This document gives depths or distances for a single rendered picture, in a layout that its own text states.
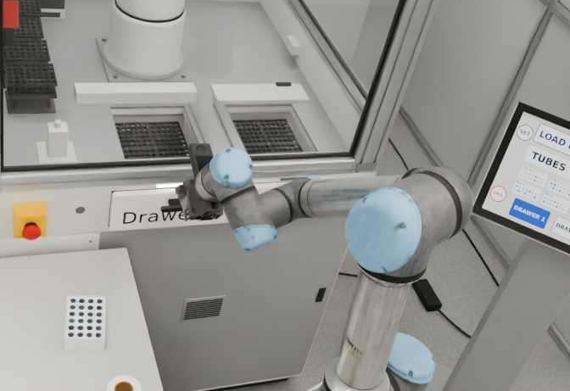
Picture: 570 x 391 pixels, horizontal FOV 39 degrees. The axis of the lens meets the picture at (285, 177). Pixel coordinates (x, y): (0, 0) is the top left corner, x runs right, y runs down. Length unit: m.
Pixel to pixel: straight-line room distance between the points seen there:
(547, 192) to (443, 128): 1.82
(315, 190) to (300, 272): 0.82
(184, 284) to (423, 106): 2.14
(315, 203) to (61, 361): 0.65
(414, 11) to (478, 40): 1.82
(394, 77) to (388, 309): 0.80
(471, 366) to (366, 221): 1.45
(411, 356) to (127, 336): 0.64
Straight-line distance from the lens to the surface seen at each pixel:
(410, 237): 1.18
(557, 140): 2.16
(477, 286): 3.42
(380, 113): 2.02
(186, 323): 2.35
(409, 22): 1.90
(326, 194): 1.50
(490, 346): 2.53
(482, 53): 3.67
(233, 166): 1.50
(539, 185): 2.14
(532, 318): 2.43
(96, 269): 1.97
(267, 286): 2.32
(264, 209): 1.52
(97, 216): 1.97
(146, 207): 1.95
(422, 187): 1.23
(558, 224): 2.14
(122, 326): 1.86
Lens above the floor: 2.19
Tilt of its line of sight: 38 degrees down
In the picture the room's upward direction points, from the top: 15 degrees clockwise
